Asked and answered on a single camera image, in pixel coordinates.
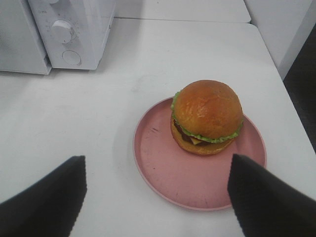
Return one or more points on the white adjacent table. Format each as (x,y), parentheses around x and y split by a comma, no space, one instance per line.
(227,11)

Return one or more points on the white microwave oven body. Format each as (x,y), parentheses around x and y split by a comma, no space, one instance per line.
(91,20)

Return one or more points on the burger with lettuce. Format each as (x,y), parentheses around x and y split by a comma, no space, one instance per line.
(206,117)

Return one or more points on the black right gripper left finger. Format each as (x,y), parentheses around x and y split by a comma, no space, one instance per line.
(49,207)

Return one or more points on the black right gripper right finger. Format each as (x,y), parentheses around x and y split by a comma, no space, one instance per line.
(265,206)

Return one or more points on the white round door button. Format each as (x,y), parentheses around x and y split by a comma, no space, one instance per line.
(71,57)

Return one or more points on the white microwave door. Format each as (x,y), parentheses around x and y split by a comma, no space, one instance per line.
(21,46)

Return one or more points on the pink round plate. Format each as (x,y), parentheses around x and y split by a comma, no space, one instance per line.
(182,178)

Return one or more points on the white timer knob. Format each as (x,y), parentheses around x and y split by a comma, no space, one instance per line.
(63,32)

